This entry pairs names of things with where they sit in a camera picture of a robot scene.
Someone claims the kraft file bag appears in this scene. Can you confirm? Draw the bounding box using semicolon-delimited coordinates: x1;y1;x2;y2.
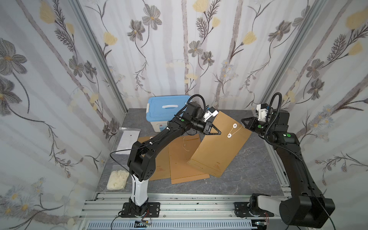
150;146;171;181
188;112;252;178
169;134;210;185

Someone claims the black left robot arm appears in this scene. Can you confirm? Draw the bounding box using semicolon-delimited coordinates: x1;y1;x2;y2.
123;94;221;216

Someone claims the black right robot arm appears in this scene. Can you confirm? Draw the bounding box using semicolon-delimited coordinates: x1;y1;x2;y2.
241;93;335;229

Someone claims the clear plastic zip bag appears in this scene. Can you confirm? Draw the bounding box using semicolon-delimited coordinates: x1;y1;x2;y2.
116;127;140;155

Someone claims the bag of white material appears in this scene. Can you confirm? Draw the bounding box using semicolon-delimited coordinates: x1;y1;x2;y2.
106;170;130;191

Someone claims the blue lid storage box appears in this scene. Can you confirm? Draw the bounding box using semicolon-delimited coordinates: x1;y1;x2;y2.
146;95;190;132

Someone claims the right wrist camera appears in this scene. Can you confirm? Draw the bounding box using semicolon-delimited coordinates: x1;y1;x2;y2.
256;103;269;122

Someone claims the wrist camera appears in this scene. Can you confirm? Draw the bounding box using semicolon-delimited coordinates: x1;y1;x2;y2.
256;103;269;122
203;107;219;122

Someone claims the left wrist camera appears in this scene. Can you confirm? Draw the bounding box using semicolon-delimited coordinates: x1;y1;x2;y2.
203;107;219;122

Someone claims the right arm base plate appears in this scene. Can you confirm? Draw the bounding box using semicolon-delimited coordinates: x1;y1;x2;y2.
234;202;275;218

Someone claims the white slotted cable duct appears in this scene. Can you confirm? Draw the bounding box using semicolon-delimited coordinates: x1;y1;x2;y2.
85;219;257;230

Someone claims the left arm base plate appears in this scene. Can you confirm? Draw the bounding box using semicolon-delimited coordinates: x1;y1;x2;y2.
118;202;161;218

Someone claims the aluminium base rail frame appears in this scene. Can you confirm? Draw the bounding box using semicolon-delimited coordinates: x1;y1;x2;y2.
76;193;298;230

